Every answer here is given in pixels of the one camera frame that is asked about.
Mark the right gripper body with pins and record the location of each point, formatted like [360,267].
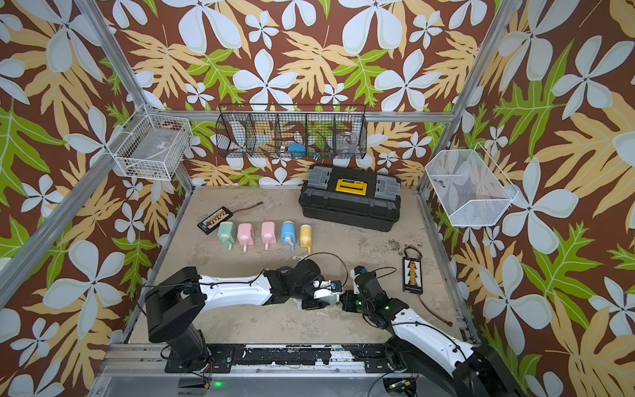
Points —
[352,302]

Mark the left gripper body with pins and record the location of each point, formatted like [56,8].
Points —
[311,302]

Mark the yellow pencil sharpener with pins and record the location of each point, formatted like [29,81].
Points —
[306,237]

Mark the blue pencil sharpener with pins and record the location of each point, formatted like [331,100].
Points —
[288,235]

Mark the pink sharpener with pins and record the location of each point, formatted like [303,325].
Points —
[245,235]
[268,234]

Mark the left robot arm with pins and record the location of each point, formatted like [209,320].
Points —
[173,305]

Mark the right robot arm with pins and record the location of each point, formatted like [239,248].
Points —
[457,367]

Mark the black battery holder right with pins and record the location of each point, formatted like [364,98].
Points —
[412,270]

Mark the black battery holder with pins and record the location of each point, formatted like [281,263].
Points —
[412,270]
[213,221]

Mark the black plastic toolbox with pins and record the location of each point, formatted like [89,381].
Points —
[352,197]

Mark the black battery holder left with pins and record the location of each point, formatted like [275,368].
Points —
[213,221]

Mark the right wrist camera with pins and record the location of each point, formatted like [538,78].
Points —
[355,273]

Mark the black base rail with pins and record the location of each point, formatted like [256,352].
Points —
[224,358]

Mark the white wire basket right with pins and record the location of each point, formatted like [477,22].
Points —
[471,187]

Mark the white wire basket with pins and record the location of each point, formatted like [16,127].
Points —
[471,187]
[151,145]

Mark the black wire basket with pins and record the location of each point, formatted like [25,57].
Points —
[309,132]

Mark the white wire basket left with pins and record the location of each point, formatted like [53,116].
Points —
[151,145]

